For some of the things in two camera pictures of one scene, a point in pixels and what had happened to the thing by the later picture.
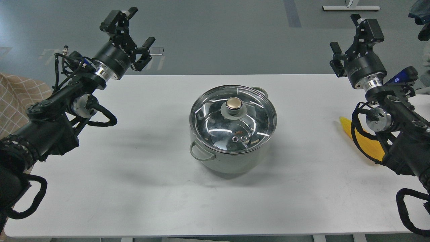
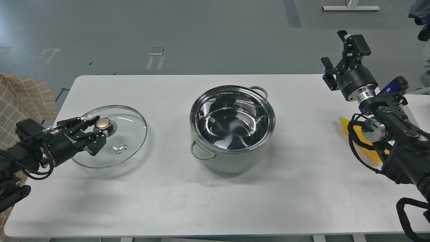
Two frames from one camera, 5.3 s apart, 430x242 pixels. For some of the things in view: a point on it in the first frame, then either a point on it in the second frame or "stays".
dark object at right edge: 420,11 stays
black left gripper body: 115,59 to 62,146
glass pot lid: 233,119 to 129,129
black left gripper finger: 116,24 to 73,125
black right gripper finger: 336,63 to 330,77
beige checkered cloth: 17,93 stays
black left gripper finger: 138,65 to 96,140
